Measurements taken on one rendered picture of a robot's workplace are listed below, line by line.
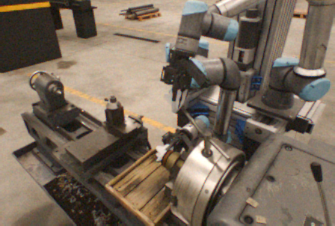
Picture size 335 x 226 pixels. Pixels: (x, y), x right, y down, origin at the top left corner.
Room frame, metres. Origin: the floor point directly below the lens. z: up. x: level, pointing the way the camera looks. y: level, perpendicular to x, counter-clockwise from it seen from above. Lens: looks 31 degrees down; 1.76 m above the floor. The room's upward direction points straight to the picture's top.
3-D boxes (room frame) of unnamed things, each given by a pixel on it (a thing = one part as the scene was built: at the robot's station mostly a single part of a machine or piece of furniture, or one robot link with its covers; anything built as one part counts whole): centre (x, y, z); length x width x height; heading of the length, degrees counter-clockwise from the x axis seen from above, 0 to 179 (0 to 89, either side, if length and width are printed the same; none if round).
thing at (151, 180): (0.74, 0.05, 0.89); 0.36 x 0.30 x 0.04; 140
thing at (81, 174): (1.01, 0.37, 0.90); 0.47 x 0.30 x 0.06; 140
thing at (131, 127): (1.02, 0.26, 0.99); 0.20 x 0.10 x 0.05; 50
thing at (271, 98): (1.01, -0.56, 1.21); 0.15 x 0.15 x 0.10
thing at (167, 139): (0.80, -0.04, 1.08); 0.12 x 0.09 x 0.08; 139
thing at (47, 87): (1.34, 0.77, 1.01); 0.30 x 0.20 x 0.29; 50
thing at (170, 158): (0.67, -0.03, 1.08); 0.09 x 0.09 x 0.09; 50
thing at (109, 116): (1.03, 0.28, 1.07); 0.07 x 0.07 x 0.10; 50
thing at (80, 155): (0.99, 0.33, 0.95); 0.43 x 0.17 x 0.05; 140
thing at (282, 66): (1.00, -0.56, 1.33); 0.13 x 0.12 x 0.14; 13
